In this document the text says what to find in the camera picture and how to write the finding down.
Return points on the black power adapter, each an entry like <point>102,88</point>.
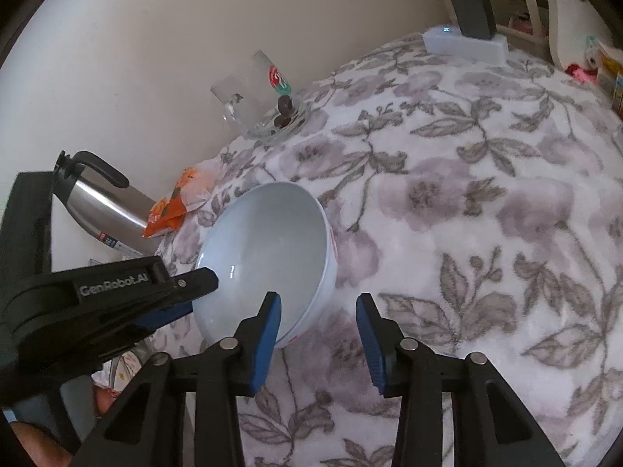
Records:
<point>475,18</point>

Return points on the orange snack packet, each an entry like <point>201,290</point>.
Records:
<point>166,216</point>
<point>193,189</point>

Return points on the person's left hand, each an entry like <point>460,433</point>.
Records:
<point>43,450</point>

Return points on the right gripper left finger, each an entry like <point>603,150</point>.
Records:
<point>257,337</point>

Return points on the white power strip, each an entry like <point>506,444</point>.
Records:
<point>448,40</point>

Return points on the floral grey table cloth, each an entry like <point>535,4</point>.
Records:
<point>481,206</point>

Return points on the clear glass mug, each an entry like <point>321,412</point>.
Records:
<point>259,101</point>

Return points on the pale blue floral bowl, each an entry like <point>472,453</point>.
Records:
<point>274,238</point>

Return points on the stainless steel thermos jug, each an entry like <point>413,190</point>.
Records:
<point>103,202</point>

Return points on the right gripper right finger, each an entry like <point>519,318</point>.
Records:
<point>389,363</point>

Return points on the white chair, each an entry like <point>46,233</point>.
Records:
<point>565,32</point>

